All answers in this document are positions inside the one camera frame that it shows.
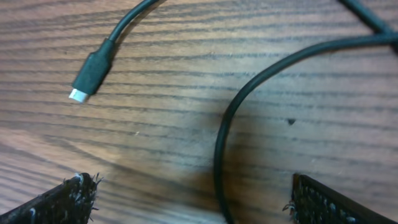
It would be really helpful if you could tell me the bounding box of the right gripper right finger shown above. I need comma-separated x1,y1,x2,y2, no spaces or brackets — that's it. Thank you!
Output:
283,173,397,224

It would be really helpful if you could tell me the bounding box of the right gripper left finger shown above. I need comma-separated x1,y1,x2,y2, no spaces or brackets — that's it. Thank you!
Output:
1,173,101,224

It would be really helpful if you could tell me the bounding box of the black USB cable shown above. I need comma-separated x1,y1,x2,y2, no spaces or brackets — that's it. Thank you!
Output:
68,0,398,224

